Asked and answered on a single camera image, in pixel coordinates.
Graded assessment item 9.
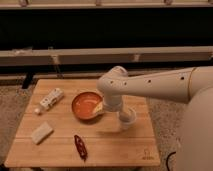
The white ceramic cup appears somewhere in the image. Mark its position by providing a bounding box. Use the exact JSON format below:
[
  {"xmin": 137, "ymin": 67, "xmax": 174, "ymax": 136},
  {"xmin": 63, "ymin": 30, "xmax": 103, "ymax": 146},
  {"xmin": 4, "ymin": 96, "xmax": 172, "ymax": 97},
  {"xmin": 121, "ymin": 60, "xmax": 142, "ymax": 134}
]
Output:
[{"xmin": 117, "ymin": 107, "xmax": 137, "ymax": 130}]

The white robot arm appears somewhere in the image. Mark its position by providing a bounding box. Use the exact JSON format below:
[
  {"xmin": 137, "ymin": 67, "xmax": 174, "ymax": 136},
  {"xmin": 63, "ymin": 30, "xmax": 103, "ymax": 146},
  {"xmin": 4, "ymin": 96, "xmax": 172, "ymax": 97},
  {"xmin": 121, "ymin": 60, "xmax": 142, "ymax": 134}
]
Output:
[{"xmin": 97, "ymin": 66, "xmax": 213, "ymax": 171}]

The orange ceramic bowl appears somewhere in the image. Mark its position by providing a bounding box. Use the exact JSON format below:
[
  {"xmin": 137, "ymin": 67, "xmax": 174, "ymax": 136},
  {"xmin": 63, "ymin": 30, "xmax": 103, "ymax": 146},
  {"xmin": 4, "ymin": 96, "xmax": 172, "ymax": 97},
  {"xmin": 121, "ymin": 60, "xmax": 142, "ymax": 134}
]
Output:
[{"xmin": 72, "ymin": 92, "xmax": 104, "ymax": 120}]

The dark red snack packet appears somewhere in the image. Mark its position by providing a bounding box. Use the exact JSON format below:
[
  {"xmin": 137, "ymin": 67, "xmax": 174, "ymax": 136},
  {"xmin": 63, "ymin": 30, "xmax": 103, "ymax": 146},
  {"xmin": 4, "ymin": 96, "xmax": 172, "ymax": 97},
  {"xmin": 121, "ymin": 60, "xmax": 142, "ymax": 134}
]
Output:
[{"xmin": 74, "ymin": 135, "xmax": 88, "ymax": 160}]

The wooden table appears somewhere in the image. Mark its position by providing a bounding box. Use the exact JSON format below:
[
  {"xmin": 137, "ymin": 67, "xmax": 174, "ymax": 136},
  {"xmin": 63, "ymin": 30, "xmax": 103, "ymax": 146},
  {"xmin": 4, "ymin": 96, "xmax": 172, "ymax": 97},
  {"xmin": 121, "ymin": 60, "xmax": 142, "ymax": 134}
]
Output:
[{"xmin": 5, "ymin": 79, "xmax": 160, "ymax": 167}]

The white plastic bottle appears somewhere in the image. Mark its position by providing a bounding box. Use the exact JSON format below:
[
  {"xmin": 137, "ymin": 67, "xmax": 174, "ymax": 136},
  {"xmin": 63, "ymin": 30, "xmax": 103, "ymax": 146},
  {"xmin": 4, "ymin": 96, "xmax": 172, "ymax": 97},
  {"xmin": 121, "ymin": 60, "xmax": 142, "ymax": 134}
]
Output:
[{"xmin": 34, "ymin": 88, "xmax": 64, "ymax": 115}]

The white sponge block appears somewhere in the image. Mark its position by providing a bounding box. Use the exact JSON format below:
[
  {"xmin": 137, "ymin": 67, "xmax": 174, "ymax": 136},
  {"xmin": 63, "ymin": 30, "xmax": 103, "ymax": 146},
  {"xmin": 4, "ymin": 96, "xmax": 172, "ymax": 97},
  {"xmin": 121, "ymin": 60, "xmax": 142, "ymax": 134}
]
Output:
[{"xmin": 31, "ymin": 122, "xmax": 54, "ymax": 144}]

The black cable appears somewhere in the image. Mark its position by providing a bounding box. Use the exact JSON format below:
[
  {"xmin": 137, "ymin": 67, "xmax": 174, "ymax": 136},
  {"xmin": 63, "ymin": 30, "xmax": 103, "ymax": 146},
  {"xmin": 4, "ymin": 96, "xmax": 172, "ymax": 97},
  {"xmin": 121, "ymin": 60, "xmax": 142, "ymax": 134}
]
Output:
[{"xmin": 165, "ymin": 151, "xmax": 178, "ymax": 171}]

